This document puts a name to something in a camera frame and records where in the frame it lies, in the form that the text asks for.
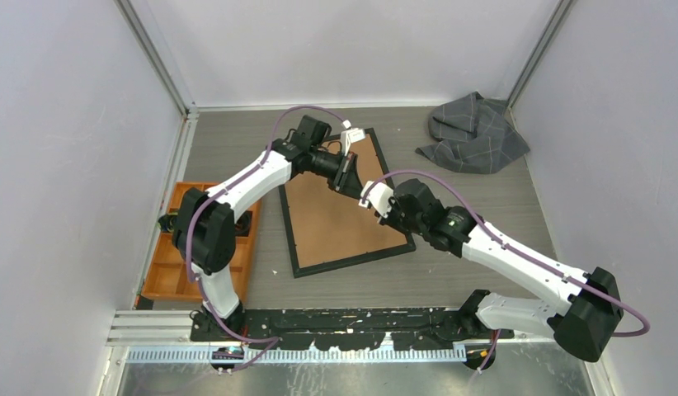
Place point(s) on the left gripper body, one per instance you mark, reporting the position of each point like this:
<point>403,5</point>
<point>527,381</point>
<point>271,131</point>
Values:
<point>337,170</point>

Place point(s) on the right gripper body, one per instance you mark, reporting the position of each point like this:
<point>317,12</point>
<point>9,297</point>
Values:
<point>397,217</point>

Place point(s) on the black picture frame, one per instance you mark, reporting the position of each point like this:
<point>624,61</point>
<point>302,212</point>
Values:
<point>327,231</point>

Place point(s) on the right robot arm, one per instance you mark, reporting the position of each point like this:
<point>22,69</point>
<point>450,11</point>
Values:
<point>578,309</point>

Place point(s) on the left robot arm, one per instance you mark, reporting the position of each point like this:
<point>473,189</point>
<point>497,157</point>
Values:
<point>269,171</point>

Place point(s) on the grey checked cloth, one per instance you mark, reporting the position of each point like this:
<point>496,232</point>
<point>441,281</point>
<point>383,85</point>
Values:
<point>472,135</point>

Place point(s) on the orange wooden divided tray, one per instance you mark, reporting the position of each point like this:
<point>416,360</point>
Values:
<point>169,273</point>

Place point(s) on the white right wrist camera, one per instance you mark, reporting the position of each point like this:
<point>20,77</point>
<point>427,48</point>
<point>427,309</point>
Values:
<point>376,196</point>

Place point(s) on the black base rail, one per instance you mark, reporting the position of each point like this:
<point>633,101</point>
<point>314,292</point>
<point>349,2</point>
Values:
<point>410,329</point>

